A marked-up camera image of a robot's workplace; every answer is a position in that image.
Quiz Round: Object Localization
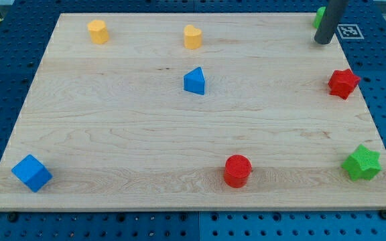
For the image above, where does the green block behind arm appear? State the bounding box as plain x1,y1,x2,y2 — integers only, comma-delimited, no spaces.
312,6,326,29

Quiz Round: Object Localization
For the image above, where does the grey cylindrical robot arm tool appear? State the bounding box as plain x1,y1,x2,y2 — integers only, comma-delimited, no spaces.
314,0,349,45

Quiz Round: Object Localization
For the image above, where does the yellow heart block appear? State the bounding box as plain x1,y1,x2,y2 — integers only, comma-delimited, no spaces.
184,25,202,50

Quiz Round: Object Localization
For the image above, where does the blue triangle block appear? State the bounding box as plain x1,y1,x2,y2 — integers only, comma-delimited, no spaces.
183,67,206,95

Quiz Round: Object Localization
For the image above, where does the light wooden board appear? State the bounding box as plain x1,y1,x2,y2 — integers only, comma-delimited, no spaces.
0,13,386,212

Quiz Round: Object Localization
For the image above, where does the red cylinder block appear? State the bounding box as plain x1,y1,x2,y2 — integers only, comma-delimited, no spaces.
223,155,252,188

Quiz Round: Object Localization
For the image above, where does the yellow hexagon block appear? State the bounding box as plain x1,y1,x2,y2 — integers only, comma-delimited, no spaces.
87,19,109,44

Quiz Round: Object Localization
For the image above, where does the red star block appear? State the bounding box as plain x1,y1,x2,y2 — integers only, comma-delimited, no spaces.
328,69,361,100

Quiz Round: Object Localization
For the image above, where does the blue cube block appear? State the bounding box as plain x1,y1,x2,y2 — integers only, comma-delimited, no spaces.
11,155,53,193

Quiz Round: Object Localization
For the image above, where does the green star block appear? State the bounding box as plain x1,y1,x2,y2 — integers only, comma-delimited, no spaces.
341,144,382,181

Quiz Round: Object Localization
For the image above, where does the white fiducial marker tag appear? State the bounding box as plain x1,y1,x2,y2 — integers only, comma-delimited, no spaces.
336,23,364,39

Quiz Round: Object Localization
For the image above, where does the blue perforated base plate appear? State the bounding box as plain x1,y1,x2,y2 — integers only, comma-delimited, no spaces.
0,1,386,240

